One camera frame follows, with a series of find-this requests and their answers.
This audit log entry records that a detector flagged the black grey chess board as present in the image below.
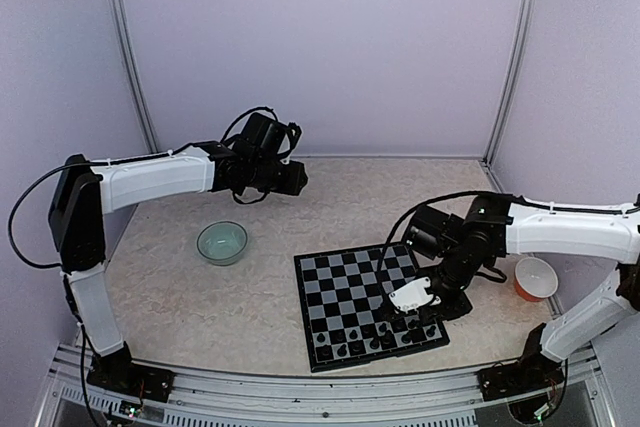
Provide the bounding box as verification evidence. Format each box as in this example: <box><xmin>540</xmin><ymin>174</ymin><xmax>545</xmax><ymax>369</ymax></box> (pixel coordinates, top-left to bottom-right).
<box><xmin>294</xmin><ymin>242</ymin><xmax>450</xmax><ymax>373</ymax></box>

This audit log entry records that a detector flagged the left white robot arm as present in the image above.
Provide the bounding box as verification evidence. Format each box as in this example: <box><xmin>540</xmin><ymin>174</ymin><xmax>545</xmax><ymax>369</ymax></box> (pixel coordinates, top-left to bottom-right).
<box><xmin>48</xmin><ymin>107</ymin><xmax>308</xmax><ymax>392</ymax></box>

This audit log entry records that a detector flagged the orange white bowl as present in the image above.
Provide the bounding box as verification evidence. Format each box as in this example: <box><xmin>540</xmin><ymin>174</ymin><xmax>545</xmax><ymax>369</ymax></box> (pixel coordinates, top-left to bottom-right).
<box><xmin>514</xmin><ymin>257</ymin><xmax>559</xmax><ymax>302</ymax></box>

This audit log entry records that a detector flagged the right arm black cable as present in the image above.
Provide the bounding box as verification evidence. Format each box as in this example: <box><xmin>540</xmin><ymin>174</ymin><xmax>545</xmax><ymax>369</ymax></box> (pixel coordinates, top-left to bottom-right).
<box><xmin>377</xmin><ymin>190</ymin><xmax>636</xmax><ymax>293</ymax></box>

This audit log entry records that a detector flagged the right aluminium frame post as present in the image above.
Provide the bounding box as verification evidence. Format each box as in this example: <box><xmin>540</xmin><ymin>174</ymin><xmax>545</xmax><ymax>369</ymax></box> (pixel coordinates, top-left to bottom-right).
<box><xmin>483</xmin><ymin>0</ymin><xmax>535</xmax><ymax>170</ymax></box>

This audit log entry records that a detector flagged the green glass bowl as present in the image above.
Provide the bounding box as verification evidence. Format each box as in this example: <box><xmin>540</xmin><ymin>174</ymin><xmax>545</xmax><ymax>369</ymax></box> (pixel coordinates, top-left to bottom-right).
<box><xmin>196</xmin><ymin>221</ymin><xmax>249</xmax><ymax>267</ymax></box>

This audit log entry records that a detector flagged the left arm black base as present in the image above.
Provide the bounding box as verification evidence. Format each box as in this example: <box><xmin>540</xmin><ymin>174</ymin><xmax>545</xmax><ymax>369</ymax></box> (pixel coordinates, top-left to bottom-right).
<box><xmin>87</xmin><ymin>343</ymin><xmax>175</xmax><ymax>403</ymax></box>

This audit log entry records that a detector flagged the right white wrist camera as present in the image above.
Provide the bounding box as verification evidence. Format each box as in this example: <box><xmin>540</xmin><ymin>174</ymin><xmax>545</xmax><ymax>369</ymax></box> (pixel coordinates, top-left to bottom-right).
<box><xmin>388</xmin><ymin>277</ymin><xmax>441</xmax><ymax>313</ymax></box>

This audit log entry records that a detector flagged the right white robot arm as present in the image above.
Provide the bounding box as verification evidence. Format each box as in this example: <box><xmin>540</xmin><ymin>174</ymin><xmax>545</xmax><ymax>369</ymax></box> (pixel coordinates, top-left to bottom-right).
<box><xmin>390</xmin><ymin>193</ymin><xmax>639</xmax><ymax>391</ymax></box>

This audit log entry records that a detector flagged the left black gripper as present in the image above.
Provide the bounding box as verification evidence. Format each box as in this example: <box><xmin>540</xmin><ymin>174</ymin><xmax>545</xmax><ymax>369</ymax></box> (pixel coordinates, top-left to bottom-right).
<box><xmin>250</xmin><ymin>156</ymin><xmax>309</xmax><ymax>196</ymax></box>

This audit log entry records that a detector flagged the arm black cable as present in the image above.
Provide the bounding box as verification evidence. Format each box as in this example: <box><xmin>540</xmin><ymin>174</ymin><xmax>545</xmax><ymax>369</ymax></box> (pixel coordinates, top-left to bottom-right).
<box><xmin>377</xmin><ymin>190</ymin><xmax>636</xmax><ymax>293</ymax></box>
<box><xmin>7</xmin><ymin>106</ymin><xmax>304</xmax><ymax>268</ymax></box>

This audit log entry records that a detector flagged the left aluminium frame post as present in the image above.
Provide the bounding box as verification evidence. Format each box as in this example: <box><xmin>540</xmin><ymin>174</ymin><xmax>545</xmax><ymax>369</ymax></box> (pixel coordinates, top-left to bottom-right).
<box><xmin>109</xmin><ymin>0</ymin><xmax>160</xmax><ymax>153</ymax></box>

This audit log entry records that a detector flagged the aluminium frame post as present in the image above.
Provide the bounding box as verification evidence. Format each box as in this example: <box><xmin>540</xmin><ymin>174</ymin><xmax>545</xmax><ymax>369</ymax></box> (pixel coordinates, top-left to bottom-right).
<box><xmin>109</xmin><ymin>0</ymin><xmax>160</xmax><ymax>153</ymax></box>
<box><xmin>483</xmin><ymin>0</ymin><xmax>535</xmax><ymax>170</ymax></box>

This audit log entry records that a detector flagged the front aluminium rail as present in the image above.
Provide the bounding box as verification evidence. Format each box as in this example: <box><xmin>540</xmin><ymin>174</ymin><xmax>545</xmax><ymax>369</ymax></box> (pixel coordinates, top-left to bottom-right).
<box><xmin>34</xmin><ymin>344</ymin><xmax>616</xmax><ymax>427</ymax></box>

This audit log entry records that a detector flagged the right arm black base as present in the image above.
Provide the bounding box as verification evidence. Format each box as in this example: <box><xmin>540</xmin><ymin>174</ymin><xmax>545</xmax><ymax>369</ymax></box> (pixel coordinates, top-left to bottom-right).
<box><xmin>477</xmin><ymin>323</ymin><xmax>567</xmax><ymax>401</ymax></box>

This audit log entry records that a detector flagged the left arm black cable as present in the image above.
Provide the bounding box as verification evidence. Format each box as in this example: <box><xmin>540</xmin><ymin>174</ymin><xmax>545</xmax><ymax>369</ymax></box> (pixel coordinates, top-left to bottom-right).
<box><xmin>7</xmin><ymin>106</ymin><xmax>304</xmax><ymax>268</ymax></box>

